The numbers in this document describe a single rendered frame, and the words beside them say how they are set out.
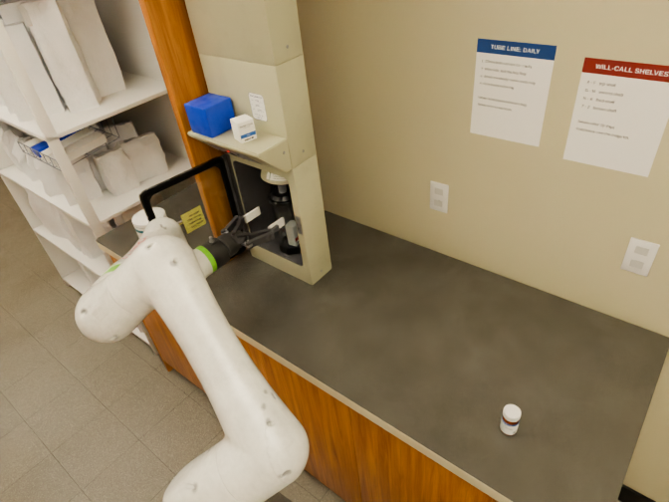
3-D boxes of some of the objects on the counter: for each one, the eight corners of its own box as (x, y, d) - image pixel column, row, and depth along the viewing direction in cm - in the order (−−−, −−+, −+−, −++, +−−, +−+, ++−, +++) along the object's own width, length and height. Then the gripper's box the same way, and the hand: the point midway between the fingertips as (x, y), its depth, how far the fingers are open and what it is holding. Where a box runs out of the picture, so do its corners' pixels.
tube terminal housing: (294, 223, 203) (258, 31, 156) (354, 248, 186) (335, 40, 138) (251, 255, 189) (197, 53, 141) (313, 286, 171) (275, 67, 124)
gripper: (244, 252, 142) (295, 216, 155) (195, 227, 155) (246, 196, 168) (249, 271, 147) (298, 235, 159) (201, 245, 160) (250, 213, 172)
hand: (268, 217), depth 163 cm, fingers open, 11 cm apart
